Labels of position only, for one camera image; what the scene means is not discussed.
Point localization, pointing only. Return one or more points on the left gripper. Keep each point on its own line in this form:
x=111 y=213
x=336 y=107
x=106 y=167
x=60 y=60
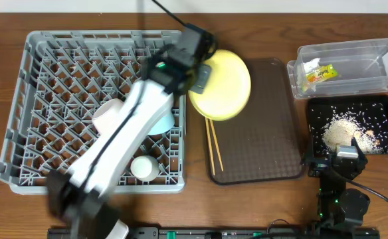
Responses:
x=202 y=78

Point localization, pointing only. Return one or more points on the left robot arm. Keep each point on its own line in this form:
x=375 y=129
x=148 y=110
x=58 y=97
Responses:
x=79 y=197

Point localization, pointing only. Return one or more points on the white napkin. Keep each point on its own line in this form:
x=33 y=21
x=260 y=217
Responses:
x=304 y=69

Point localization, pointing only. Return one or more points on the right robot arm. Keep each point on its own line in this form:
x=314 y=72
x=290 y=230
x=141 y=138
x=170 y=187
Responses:
x=339 y=208

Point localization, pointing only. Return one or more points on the grey plastic dish rack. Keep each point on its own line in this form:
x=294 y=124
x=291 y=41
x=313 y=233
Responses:
x=64 y=77

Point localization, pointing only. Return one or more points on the light blue bowl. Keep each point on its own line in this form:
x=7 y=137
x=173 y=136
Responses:
x=165 y=124

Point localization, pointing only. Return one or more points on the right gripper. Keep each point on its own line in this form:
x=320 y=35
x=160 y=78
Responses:
x=329 y=164

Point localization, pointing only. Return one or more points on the yellow plate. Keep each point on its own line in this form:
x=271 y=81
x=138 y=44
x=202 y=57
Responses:
x=227 y=90

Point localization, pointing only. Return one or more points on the black waste tray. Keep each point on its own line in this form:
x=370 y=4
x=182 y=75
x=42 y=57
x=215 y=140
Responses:
x=382 y=99

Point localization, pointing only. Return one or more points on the rice food scraps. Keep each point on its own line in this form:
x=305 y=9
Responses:
x=336 y=124

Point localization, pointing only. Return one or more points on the green snack wrapper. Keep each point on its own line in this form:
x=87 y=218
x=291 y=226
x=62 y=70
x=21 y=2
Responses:
x=321 y=74

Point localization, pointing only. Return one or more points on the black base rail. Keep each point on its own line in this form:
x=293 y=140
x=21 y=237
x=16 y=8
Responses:
x=276 y=232

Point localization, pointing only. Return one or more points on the clear plastic bin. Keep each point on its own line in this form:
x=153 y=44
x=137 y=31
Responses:
x=362 y=67

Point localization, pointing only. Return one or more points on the dark brown serving tray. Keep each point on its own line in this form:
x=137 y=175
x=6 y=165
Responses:
x=263 y=142

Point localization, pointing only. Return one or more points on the small white cup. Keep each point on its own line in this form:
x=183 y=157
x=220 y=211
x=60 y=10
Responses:
x=145 y=168

